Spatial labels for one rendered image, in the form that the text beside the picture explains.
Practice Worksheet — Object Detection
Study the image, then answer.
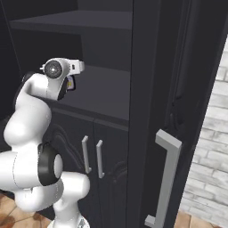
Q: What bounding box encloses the dark lower cupboard door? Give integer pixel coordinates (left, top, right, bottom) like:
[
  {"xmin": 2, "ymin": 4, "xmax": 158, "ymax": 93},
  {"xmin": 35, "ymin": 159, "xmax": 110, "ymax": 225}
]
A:
[
  {"xmin": 37, "ymin": 108, "xmax": 95, "ymax": 228},
  {"xmin": 93, "ymin": 118, "xmax": 130, "ymax": 228}
]

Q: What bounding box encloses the short grey cupboard handle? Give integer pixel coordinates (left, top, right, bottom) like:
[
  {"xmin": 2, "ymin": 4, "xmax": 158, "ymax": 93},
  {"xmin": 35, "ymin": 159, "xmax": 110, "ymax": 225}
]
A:
[
  {"xmin": 81, "ymin": 134, "xmax": 93, "ymax": 175},
  {"xmin": 95, "ymin": 139, "xmax": 106, "ymax": 179}
]

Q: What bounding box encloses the dark tall cabinet door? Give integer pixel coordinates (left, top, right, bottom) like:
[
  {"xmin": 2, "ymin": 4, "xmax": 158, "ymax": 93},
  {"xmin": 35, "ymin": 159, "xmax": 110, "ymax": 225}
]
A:
[{"xmin": 126, "ymin": 0, "xmax": 228, "ymax": 228}]

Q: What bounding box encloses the dark cabinet shelf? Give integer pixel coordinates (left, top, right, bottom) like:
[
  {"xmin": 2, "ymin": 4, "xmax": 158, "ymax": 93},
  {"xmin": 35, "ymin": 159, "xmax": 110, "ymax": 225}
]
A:
[{"xmin": 8, "ymin": 10, "xmax": 134, "ymax": 38}]

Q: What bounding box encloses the dark open cabinet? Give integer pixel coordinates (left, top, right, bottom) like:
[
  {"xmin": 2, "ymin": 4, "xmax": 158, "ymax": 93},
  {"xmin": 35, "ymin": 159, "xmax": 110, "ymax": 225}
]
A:
[{"xmin": 0, "ymin": 0, "xmax": 134, "ymax": 122}]

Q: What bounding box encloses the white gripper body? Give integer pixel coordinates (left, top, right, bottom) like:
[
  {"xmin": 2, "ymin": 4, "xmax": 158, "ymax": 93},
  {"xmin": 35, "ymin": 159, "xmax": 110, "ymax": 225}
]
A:
[{"xmin": 74, "ymin": 59, "xmax": 86, "ymax": 74}]

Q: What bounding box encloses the long grey door handle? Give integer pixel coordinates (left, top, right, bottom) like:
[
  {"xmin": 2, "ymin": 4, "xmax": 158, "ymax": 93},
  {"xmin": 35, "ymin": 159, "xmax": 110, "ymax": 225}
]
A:
[{"xmin": 143, "ymin": 128, "xmax": 183, "ymax": 228}]

